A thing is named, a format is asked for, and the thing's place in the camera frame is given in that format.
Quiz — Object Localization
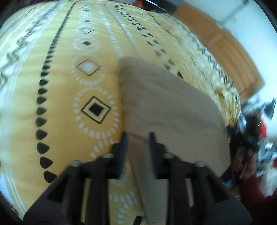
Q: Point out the grey pants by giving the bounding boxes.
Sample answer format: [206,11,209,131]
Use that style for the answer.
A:
[119,57,231,224]

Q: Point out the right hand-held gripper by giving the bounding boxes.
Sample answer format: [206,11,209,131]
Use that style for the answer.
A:
[220,98,277,193]

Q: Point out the wooden bed headboard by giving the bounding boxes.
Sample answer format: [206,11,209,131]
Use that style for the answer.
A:
[173,3,264,104]

